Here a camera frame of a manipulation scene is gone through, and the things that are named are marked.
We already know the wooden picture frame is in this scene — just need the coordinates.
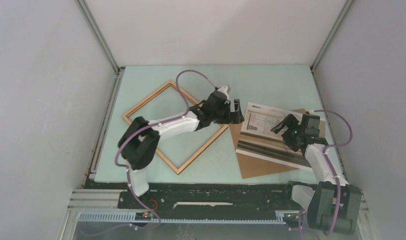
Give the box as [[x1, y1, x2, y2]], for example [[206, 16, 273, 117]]
[[122, 80, 228, 175]]

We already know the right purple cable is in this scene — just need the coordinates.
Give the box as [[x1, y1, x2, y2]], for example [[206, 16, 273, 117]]
[[297, 109, 354, 239]]

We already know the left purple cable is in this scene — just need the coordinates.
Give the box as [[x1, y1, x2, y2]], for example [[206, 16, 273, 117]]
[[114, 69, 220, 231]]

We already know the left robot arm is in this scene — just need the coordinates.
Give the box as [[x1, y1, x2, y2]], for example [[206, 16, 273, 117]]
[[114, 86, 244, 208]]

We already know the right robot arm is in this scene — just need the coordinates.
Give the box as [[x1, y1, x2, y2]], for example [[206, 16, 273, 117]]
[[271, 113, 362, 235]]

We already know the purple cable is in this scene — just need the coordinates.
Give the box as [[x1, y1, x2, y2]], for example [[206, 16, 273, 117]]
[[297, 109, 354, 239], [114, 69, 220, 231]]

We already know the printed photo sheet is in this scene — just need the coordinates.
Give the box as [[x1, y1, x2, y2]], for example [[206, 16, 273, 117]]
[[236, 102, 312, 172]]

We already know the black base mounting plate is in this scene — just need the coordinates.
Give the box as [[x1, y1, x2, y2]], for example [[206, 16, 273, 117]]
[[117, 183, 301, 222]]

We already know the left corner metal post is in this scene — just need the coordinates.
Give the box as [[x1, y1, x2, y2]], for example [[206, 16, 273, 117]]
[[75, 0, 123, 179]]

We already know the aluminium rail frame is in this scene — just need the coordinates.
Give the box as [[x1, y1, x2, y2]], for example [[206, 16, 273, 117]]
[[58, 188, 370, 240]]

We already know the right corner metal post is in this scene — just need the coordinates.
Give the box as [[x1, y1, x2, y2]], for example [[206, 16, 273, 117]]
[[310, 0, 355, 175]]

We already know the small green circuit board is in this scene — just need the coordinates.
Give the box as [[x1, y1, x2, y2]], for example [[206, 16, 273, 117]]
[[134, 212, 153, 221]]

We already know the corner metal post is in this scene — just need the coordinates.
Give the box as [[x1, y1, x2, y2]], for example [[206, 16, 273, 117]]
[[75, 0, 123, 179], [310, 0, 355, 175]]

